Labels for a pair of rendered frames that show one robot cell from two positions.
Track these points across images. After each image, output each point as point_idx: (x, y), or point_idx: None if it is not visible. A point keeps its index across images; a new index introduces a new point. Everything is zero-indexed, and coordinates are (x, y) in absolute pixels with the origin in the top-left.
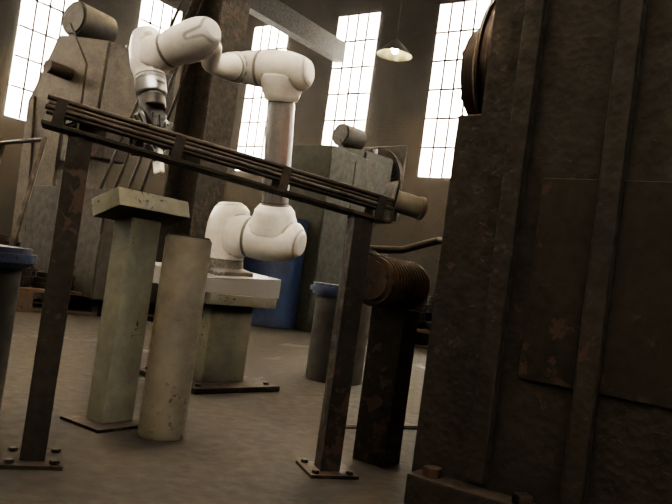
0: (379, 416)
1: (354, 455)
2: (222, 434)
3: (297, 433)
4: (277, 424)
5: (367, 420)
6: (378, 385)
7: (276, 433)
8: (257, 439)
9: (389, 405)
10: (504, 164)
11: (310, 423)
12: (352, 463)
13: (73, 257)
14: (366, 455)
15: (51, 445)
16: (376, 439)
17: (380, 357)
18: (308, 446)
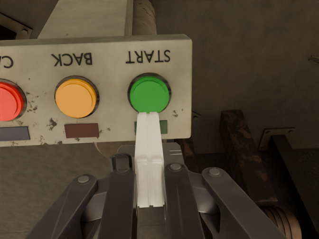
0: (226, 145)
1: (221, 113)
2: (188, 32)
3: (253, 54)
4: (269, 25)
5: (226, 135)
6: (231, 159)
7: (236, 47)
8: (203, 54)
9: (227, 157)
10: None
11: (304, 34)
12: (211, 115)
13: None
14: (220, 122)
15: (31, 5)
16: (222, 134)
17: (237, 174)
18: (222, 82)
